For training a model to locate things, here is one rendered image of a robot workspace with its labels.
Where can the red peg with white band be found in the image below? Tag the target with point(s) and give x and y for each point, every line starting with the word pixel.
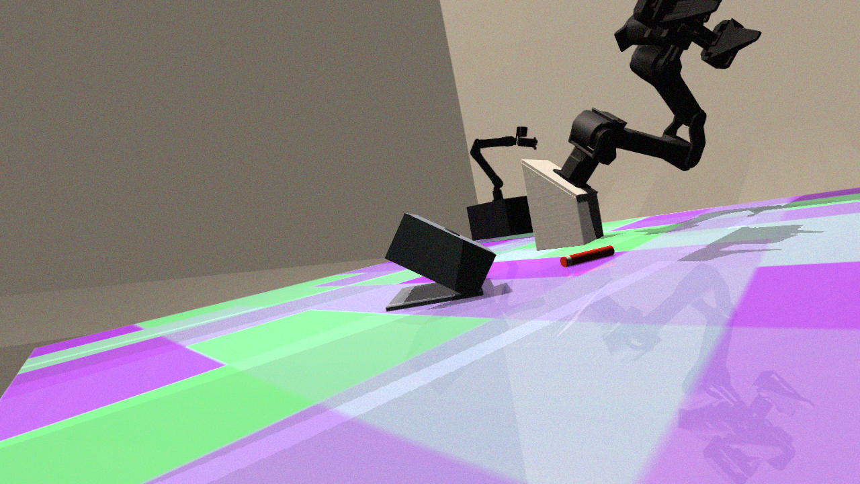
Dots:
pixel 585 256

